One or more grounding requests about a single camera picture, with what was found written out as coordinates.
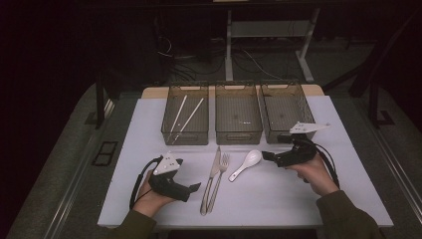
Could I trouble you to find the white metal desk frame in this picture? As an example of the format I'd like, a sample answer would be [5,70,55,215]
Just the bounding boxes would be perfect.
[224,8,321,84]

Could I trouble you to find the white floor cable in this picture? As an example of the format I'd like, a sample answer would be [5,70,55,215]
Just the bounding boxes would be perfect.
[243,49,284,82]

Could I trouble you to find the white chopstick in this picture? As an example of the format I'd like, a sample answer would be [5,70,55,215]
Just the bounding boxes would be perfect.
[169,95,189,134]
[171,97,205,144]

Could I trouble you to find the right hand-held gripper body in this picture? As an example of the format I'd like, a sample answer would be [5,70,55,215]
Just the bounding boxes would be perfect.
[275,121,331,168]

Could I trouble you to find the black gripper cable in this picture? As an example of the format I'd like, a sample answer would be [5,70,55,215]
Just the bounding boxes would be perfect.
[311,140,341,190]
[128,156,164,211]

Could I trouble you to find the steel fork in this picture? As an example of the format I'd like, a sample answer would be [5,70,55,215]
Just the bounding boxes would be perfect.
[206,152,231,215]

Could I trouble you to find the white table cover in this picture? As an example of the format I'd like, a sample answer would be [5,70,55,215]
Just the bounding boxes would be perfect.
[98,95,394,229]

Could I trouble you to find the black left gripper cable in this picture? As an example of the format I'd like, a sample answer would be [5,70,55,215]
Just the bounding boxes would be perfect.
[128,156,164,211]

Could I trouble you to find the person's right hand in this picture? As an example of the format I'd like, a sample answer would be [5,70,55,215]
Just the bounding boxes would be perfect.
[286,153,339,197]

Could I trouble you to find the person's left hand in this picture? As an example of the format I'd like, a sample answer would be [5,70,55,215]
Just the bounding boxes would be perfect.
[132,170,177,219]

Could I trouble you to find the white ceramic spoon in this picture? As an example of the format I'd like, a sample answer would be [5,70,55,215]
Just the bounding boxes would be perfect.
[228,148,263,183]

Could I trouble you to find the smoky transparent plastic bin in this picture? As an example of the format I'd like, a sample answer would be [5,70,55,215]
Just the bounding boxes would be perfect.
[160,84,210,146]
[214,83,264,146]
[259,82,317,144]

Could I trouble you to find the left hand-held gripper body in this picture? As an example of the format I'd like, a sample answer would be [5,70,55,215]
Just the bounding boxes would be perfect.
[147,151,192,203]

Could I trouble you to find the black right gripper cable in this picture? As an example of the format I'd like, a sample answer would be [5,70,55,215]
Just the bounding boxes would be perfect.
[311,140,341,190]

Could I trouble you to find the steel table knife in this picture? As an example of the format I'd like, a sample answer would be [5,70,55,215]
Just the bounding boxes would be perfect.
[199,146,222,217]

